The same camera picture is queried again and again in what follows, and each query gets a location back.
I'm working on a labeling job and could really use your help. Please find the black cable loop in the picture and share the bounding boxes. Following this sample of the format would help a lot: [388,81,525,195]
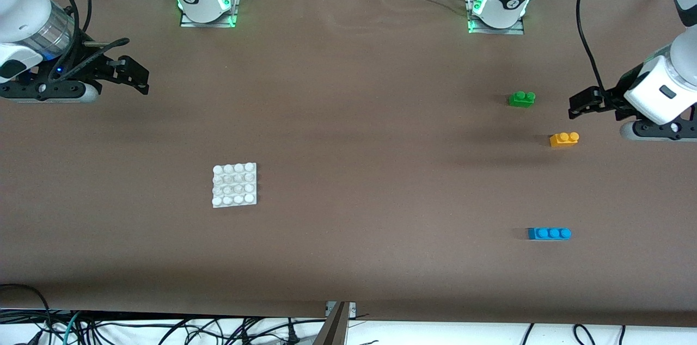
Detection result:
[573,324,598,345]

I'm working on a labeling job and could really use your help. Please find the white studded base plate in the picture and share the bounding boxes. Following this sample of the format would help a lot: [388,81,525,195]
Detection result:
[211,162,258,208]

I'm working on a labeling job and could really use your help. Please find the metal table edge bracket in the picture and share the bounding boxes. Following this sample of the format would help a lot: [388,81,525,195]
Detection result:
[313,301,357,345]

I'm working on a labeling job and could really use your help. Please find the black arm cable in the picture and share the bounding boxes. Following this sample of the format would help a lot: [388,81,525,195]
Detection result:
[576,0,612,96]
[33,0,131,82]

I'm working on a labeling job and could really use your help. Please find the teal cable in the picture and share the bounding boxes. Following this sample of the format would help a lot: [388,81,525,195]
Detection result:
[62,311,83,345]

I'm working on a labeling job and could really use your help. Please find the brown table cover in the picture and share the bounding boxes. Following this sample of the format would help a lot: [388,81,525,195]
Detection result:
[0,0,697,328]

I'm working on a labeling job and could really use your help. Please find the blue toy block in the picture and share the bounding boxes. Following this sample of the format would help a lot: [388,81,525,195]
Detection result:
[527,227,572,241]

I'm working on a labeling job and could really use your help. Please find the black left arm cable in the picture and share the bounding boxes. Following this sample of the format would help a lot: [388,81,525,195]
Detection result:
[576,0,612,96]

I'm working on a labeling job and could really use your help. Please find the yellow toy block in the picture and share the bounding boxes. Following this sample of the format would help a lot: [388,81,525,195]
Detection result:
[549,132,580,148]

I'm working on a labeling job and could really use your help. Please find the black floor cable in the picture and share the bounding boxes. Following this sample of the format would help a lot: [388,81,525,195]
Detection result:
[0,283,53,345]

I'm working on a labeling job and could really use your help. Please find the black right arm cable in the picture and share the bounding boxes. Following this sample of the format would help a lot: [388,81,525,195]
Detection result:
[33,0,131,82]

